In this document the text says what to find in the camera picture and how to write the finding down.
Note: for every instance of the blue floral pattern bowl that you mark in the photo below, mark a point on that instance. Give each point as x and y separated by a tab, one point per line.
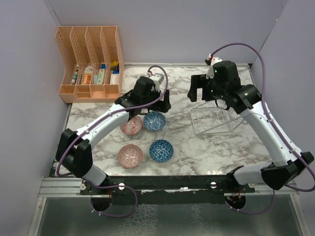
154	121

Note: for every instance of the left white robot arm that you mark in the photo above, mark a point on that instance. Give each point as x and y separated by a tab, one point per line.
74	150

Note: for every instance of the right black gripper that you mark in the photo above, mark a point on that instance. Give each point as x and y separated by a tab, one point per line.
200	81

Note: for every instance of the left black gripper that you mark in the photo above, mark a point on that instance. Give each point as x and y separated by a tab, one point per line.
163	105

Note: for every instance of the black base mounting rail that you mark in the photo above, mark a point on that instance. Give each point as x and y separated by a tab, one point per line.
161	190

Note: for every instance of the white wire dish rack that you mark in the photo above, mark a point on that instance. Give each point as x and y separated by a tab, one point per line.
208	119

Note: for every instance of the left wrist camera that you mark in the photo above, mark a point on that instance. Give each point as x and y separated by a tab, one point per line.
157	78

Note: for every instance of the items in organizer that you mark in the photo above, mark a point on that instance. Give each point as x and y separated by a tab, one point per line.
98	77

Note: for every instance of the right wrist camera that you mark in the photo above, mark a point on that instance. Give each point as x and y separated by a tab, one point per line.
210	61

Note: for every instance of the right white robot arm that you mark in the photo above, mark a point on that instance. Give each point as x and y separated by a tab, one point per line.
288	160

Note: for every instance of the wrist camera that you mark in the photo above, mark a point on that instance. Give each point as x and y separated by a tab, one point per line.
210	61
157	78

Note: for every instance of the red geometric pattern bowl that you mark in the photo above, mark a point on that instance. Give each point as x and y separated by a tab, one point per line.
133	126

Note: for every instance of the red circle pattern bowl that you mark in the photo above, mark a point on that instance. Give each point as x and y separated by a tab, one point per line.
130	156

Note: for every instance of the blue triangle pattern bowl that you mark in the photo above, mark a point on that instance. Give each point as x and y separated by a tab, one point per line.
161	151

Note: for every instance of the orange plastic desk organizer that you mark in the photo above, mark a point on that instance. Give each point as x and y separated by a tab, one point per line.
94	63

